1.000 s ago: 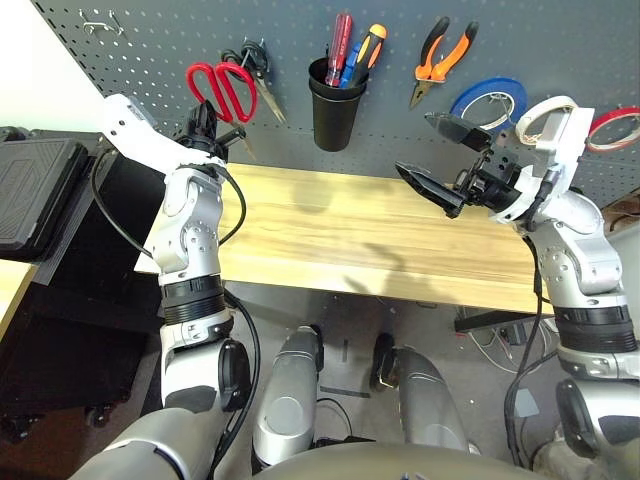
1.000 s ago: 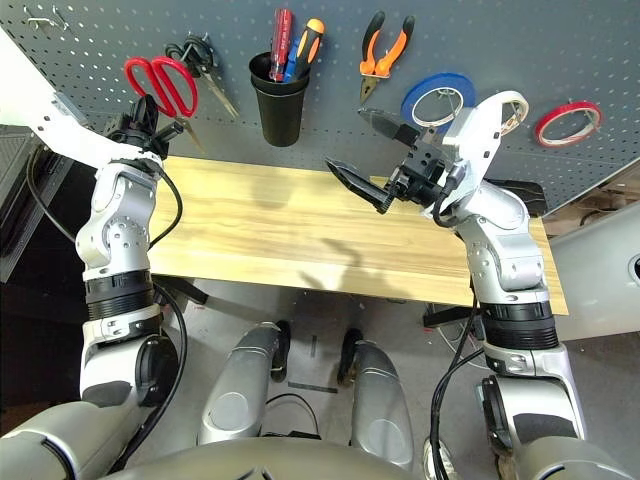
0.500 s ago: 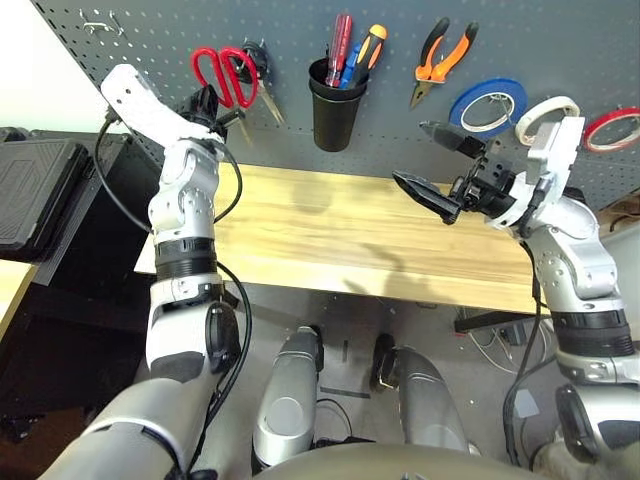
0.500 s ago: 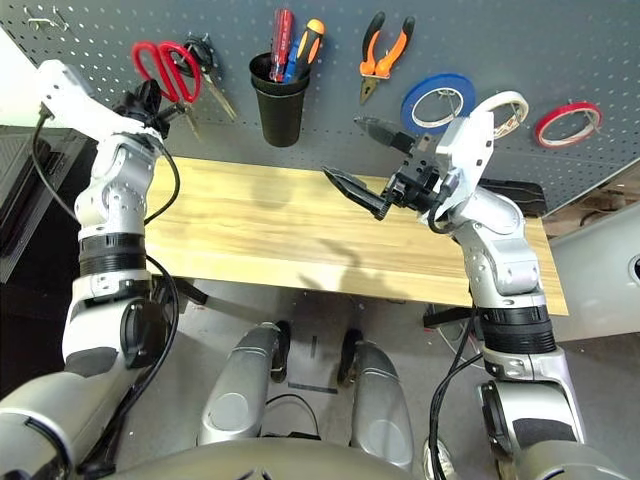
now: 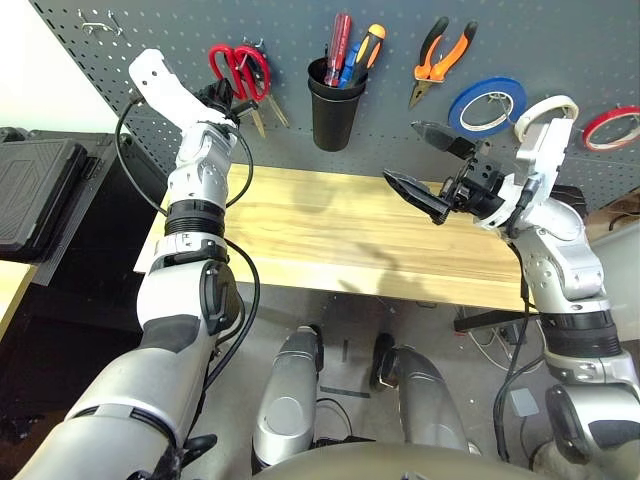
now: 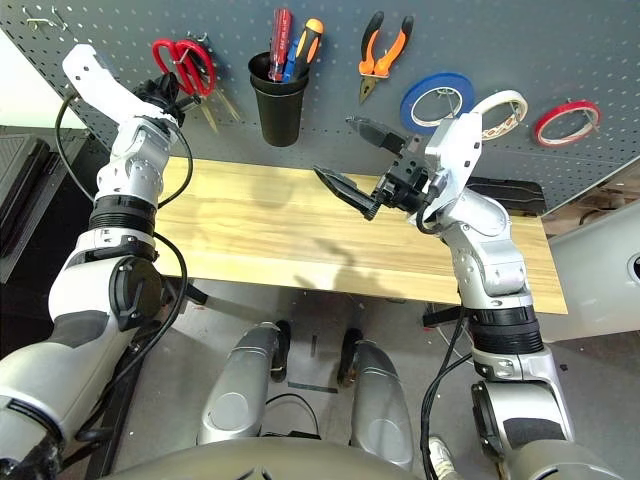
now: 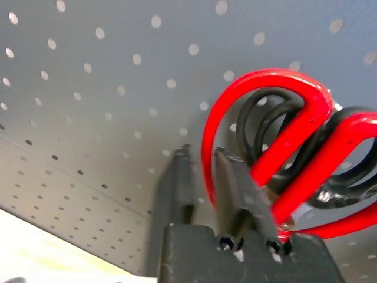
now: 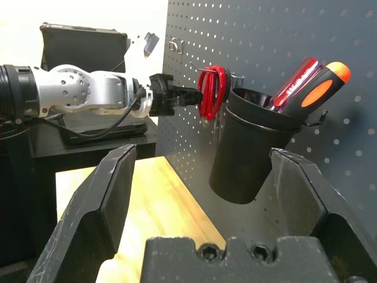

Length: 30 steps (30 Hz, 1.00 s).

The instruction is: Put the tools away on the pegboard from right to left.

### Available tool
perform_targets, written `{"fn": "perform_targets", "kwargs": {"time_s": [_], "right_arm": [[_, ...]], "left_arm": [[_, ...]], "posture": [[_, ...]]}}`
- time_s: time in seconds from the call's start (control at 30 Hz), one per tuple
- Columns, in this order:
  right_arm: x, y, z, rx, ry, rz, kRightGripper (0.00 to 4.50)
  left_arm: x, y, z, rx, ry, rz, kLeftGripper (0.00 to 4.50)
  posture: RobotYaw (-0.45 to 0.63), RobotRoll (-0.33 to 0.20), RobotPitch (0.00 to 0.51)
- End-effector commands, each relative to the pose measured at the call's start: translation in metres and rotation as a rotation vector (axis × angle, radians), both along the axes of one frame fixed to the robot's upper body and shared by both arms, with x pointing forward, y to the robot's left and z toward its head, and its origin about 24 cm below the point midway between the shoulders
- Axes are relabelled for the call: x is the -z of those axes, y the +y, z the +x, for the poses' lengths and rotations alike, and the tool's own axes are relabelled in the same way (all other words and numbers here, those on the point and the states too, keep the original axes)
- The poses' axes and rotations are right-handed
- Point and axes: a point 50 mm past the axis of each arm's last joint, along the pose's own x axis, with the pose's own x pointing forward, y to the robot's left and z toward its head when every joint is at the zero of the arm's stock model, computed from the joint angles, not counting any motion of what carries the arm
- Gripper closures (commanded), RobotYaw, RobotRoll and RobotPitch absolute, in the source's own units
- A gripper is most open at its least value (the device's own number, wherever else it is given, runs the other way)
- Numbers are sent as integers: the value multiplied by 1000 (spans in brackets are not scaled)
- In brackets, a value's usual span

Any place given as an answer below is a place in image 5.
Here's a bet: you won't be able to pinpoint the red clear handled screwdriver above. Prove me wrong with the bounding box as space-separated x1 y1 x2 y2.
323 13 353 86

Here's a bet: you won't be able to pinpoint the white floor cables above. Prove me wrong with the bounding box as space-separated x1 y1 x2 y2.
469 319 546 371

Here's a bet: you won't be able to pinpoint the black floor device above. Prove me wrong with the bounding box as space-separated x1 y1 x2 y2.
314 437 376 450

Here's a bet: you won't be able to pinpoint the black ribbed plastic case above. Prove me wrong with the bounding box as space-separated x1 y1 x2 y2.
0 139 89 262

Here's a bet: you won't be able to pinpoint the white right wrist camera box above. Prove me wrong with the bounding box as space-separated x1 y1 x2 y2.
474 118 574 231

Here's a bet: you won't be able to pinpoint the silver double wire hook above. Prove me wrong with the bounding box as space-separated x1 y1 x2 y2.
79 8 124 37

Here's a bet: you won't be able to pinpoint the orange black handled screwdriver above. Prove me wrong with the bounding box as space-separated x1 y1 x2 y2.
352 23 387 86

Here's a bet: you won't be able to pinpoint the red handled scissors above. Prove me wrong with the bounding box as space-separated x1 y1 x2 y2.
208 43 272 139

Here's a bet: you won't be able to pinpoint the white tape roll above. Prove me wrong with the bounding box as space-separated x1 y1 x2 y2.
514 94 580 141

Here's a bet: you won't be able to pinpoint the black flat tool case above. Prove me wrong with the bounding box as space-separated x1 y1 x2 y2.
549 184 586 216

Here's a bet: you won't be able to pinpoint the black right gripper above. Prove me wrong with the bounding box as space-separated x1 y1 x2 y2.
382 119 505 225

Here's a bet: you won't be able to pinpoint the blue handled screwdriver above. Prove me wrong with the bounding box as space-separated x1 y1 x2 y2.
338 41 362 90

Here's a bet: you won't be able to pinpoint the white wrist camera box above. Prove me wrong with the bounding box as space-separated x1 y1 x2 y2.
474 118 574 231
128 48 236 131

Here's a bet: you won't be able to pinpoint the black cup holder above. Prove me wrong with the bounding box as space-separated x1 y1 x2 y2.
306 56 370 153

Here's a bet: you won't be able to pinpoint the grey foot pedal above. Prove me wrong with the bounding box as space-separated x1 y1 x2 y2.
509 387 542 417

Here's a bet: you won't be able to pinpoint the black handled scissors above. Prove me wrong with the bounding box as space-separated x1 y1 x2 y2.
249 37 291 127

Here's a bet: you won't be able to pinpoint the orange black needle-nose pliers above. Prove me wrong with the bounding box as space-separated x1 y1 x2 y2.
407 16 479 111

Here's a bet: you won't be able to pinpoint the red tape roll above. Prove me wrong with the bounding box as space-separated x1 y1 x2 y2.
583 104 640 153

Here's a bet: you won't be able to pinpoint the black wheeled flight case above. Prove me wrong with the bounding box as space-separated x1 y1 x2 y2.
0 128 171 436

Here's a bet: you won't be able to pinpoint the blue tape roll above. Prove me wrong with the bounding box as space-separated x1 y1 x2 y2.
447 76 528 135

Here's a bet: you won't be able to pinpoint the grey robot torso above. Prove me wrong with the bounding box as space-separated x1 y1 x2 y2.
249 442 536 480

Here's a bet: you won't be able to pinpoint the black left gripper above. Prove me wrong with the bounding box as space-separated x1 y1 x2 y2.
198 79 260 120

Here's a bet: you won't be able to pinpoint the dark grey pegboard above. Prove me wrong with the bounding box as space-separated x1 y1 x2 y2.
29 0 640 211

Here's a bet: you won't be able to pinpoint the large white grey machine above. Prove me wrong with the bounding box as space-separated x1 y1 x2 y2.
587 227 640 321

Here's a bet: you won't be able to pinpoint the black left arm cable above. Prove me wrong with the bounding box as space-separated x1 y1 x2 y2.
114 97 261 451

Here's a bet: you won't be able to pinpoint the silver left robot leg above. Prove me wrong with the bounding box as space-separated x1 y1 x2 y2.
252 323 325 471

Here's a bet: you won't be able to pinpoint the silver right robot leg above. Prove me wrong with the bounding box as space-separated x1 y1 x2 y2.
372 332 471 451

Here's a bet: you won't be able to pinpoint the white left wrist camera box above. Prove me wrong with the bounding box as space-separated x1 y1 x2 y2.
128 48 236 131

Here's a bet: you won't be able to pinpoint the silver robot leg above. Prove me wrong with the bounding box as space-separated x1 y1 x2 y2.
372 332 471 451
252 323 325 471

